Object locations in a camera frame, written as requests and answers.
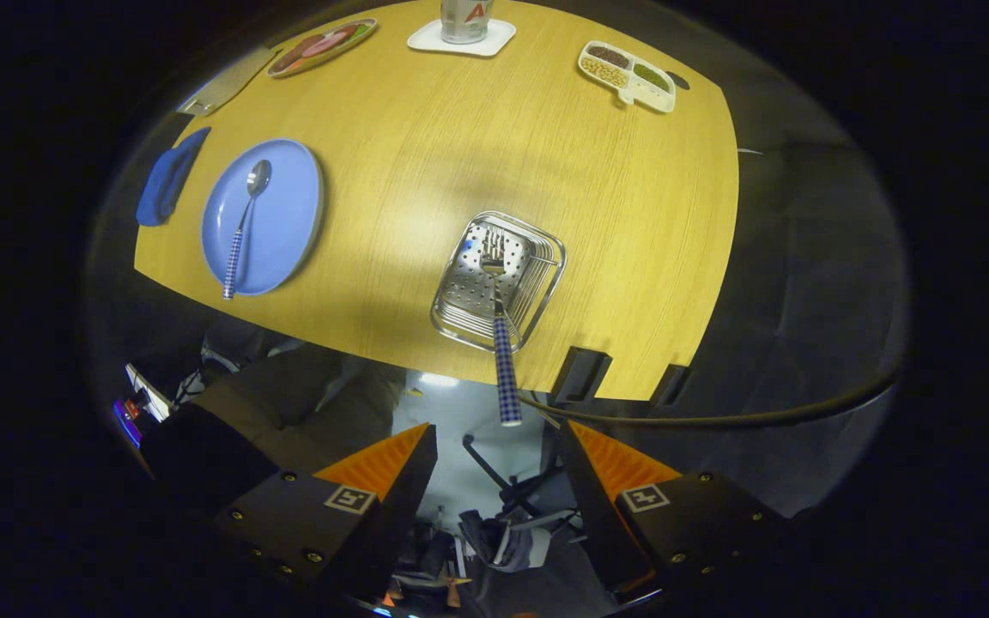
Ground black table clamp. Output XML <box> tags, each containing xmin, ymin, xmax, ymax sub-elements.
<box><xmin>550</xmin><ymin>346</ymin><xmax>613</xmax><ymax>404</ymax></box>
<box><xmin>651</xmin><ymin>364</ymin><xmax>691</xmax><ymax>406</ymax></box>

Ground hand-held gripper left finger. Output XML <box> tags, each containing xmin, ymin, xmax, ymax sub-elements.
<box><xmin>215</xmin><ymin>423</ymin><xmax>438</xmax><ymax>602</ymax></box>

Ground grey fabric bundle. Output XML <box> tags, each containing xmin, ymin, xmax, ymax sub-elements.
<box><xmin>458</xmin><ymin>506</ymin><xmax>581</xmax><ymax>574</ymax></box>

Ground grey plate of food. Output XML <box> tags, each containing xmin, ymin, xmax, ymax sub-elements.
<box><xmin>266</xmin><ymin>17</ymin><xmax>379</xmax><ymax>79</ymax></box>

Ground blue chequered handle fork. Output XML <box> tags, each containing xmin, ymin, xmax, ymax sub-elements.
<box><xmin>479</xmin><ymin>230</ymin><xmax>524</xmax><ymax>427</ymax></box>

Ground black chair base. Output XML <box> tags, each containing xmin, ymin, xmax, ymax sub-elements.
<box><xmin>462</xmin><ymin>433</ymin><xmax>581</xmax><ymax>524</ymax></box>

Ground white divided snack tray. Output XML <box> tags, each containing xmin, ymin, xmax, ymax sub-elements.
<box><xmin>578</xmin><ymin>40</ymin><xmax>677</xmax><ymax>114</ymax></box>

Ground metal wire drainer basket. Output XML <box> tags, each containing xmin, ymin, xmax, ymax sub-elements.
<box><xmin>430</xmin><ymin>210</ymin><xmax>567</xmax><ymax>353</ymax></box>

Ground white square coaster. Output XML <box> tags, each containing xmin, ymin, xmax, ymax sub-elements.
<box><xmin>407</xmin><ymin>17</ymin><xmax>518</xmax><ymax>58</ymax></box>

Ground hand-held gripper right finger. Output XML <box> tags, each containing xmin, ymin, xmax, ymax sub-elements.
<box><xmin>557</xmin><ymin>421</ymin><xmax>792</xmax><ymax>602</ymax></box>

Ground thick black cable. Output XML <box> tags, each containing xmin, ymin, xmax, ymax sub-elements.
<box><xmin>516</xmin><ymin>360</ymin><xmax>903</xmax><ymax>428</ymax></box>

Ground blue round plate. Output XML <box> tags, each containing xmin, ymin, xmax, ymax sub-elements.
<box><xmin>201</xmin><ymin>138</ymin><xmax>325</xmax><ymax>297</ymax></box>

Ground pale rectangular tray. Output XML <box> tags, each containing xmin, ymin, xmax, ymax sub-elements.
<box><xmin>177</xmin><ymin>47</ymin><xmax>281</xmax><ymax>118</ymax></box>

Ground silver drink can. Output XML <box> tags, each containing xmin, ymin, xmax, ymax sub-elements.
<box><xmin>440</xmin><ymin>0</ymin><xmax>495</xmax><ymax>45</ymax></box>

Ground blue folded cloth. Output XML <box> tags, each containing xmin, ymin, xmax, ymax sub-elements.
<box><xmin>135</xmin><ymin>127</ymin><xmax>212</xmax><ymax>227</ymax></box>

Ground blue chequered handle spoon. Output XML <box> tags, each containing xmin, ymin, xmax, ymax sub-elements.
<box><xmin>221</xmin><ymin>159</ymin><xmax>273</xmax><ymax>301</ymax></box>

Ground person's grey trousers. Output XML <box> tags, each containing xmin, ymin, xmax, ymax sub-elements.
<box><xmin>190</xmin><ymin>343</ymin><xmax>410</xmax><ymax>473</ymax></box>

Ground lit electronic device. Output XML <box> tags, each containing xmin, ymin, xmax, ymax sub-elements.
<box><xmin>112</xmin><ymin>365</ymin><xmax>173</xmax><ymax>447</ymax></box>

